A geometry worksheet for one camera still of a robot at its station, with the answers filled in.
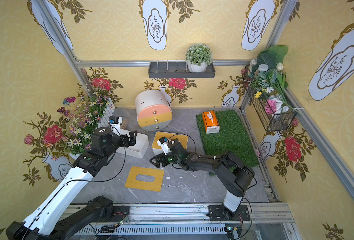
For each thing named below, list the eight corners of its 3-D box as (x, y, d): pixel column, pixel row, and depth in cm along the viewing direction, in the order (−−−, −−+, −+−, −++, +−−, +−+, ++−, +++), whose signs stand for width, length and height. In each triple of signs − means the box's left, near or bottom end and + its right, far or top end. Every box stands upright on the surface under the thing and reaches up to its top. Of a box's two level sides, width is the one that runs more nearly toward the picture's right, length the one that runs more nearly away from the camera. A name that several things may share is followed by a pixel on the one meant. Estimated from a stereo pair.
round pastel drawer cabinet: (144, 137, 106) (136, 113, 88) (140, 117, 119) (132, 93, 100) (173, 129, 110) (171, 106, 92) (166, 111, 123) (163, 86, 104)
